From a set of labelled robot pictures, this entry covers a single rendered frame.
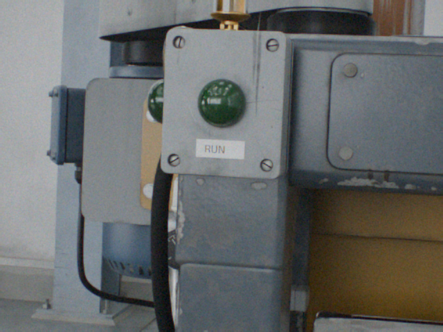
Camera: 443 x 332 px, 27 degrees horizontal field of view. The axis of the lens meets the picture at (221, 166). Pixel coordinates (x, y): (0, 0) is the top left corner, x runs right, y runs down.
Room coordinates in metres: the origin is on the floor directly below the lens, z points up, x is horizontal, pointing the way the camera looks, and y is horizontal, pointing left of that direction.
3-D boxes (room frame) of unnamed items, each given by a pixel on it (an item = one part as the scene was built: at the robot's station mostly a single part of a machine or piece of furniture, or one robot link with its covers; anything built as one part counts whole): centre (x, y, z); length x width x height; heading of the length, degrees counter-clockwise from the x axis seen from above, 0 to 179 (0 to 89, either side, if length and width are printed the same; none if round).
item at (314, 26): (0.76, -0.08, 1.35); 0.09 x 0.09 x 0.03
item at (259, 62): (0.58, 0.00, 1.29); 0.08 x 0.05 x 0.09; 80
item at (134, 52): (1.12, 0.07, 1.35); 0.12 x 0.12 x 0.04
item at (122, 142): (1.03, 0.01, 1.23); 0.28 x 0.07 x 0.16; 80
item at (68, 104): (1.09, 0.17, 1.25); 0.10 x 0.08 x 0.12; 15
